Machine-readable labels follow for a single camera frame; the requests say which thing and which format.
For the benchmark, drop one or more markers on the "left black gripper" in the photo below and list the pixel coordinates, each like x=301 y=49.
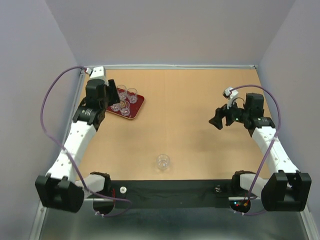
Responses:
x=111 y=89

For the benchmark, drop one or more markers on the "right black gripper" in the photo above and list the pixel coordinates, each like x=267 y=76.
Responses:
x=220 y=112

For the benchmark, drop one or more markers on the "clear glass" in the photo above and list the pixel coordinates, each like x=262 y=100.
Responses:
x=163 y=162
x=116 y=107
x=132 y=95
x=124 y=107

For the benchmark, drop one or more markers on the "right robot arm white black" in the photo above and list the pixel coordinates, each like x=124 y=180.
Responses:
x=288 y=188

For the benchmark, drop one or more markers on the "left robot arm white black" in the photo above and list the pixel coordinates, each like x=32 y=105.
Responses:
x=62 y=187

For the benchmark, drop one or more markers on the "red rectangular tray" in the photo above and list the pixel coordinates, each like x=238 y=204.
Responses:
x=134 y=108

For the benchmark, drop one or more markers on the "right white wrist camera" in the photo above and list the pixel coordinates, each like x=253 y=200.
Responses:
x=231 y=94

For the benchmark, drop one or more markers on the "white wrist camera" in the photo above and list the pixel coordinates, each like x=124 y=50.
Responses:
x=97 y=75
x=231 y=94

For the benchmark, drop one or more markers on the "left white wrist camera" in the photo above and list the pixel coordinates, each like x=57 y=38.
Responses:
x=97 y=75

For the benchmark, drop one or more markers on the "aluminium left rail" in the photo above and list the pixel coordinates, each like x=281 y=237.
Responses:
x=73 y=105

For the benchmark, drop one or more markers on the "aluminium rail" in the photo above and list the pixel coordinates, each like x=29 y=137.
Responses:
x=177 y=66
x=73 y=105

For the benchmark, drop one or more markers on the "aluminium back rail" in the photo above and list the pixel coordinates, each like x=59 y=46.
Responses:
x=177 y=66

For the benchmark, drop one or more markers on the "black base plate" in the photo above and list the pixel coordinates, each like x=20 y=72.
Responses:
x=168 y=194

